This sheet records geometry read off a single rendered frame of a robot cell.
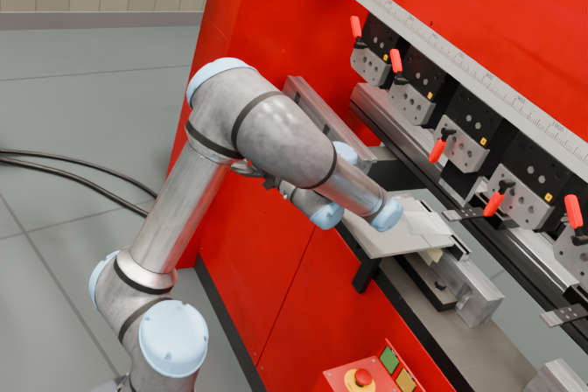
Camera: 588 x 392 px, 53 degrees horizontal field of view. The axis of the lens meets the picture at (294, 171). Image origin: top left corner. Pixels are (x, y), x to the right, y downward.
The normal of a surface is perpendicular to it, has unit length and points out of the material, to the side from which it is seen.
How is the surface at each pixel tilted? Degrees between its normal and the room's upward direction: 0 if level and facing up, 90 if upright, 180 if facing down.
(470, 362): 0
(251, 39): 90
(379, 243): 0
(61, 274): 0
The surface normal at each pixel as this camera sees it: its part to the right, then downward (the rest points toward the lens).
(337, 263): -0.84, 0.04
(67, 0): 0.64, 0.58
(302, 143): 0.50, 0.05
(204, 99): -0.65, -0.04
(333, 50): 0.45, 0.60
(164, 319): 0.37, -0.72
